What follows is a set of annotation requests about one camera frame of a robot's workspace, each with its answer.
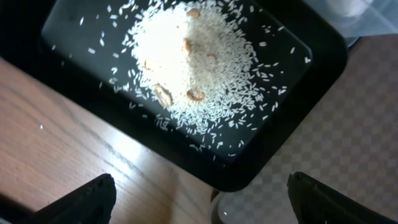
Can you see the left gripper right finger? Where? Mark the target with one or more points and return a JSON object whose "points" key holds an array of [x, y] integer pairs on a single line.
{"points": [[314, 202]]}

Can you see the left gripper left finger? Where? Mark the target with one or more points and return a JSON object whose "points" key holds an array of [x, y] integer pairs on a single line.
{"points": [[91, 203]]}

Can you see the pile of rice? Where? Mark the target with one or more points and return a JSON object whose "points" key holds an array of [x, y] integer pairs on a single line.
{"points": [[212, 72]]}

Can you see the brown serving tray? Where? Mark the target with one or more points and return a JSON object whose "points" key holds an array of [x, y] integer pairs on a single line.
{"points": [[348, 141]]}

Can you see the black tray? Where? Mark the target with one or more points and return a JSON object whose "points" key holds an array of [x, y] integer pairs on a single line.
{"points": [[295, 109]]}

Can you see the clear plastic bin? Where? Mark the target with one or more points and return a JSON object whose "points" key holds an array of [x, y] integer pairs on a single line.
{"points": [[355, 19]]}

